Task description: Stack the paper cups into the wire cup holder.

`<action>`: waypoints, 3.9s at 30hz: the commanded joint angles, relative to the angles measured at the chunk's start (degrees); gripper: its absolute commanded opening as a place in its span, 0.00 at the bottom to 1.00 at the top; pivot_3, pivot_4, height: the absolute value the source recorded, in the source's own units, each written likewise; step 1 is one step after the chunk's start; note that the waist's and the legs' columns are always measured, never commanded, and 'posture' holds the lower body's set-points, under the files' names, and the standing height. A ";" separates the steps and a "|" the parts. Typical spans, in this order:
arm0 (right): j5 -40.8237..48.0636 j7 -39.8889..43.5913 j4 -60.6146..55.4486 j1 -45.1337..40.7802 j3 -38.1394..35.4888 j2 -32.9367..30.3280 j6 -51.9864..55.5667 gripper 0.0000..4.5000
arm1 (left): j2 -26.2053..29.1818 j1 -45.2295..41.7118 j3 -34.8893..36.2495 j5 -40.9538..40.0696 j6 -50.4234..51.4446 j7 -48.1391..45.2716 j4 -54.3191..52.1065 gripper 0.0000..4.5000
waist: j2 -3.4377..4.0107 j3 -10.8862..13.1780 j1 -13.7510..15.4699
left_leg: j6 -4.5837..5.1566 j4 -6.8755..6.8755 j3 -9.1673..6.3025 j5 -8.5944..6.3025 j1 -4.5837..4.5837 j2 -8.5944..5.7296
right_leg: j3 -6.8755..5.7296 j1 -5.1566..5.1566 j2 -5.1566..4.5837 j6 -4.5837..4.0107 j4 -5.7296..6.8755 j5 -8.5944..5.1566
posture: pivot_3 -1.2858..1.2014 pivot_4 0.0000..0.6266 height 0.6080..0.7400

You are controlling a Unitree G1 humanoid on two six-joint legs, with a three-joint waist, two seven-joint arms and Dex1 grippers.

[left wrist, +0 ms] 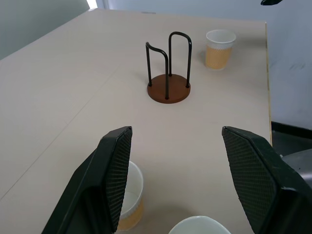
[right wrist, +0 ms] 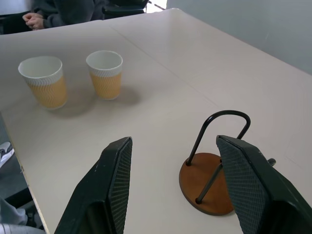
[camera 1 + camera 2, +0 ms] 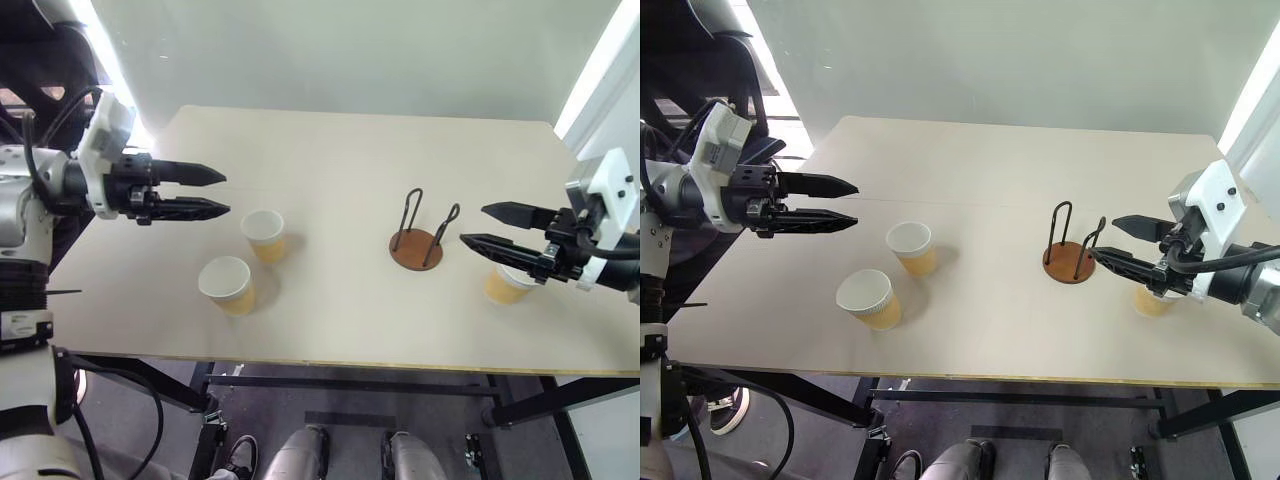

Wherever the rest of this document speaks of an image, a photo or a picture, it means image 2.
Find wooden base metal cup stand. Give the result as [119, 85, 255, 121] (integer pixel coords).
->
[178, 110, 277, 216]

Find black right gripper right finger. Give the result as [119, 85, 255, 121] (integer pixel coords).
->
[215, 135, 312, 234]

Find grey trouser leg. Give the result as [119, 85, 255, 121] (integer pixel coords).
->
[0, 196, 45, 234]

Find grey white sneaker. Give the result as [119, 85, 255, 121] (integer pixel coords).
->
[0, 141, 15, 169]

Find black office chair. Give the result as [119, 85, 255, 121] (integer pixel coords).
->
[101, 0, 153, 20]

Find person in dark sweater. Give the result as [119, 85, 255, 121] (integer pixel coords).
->
[22, 0, 105, 30]

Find person's clasped hands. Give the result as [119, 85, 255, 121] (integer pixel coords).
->
[22, 12, 45, 31]

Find orange white paper cup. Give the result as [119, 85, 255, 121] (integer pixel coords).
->
[18, 56, 68, 110]
[85, 50, 123, 101]

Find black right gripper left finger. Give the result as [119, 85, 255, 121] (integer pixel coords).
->
[54, 136, 134, 234]

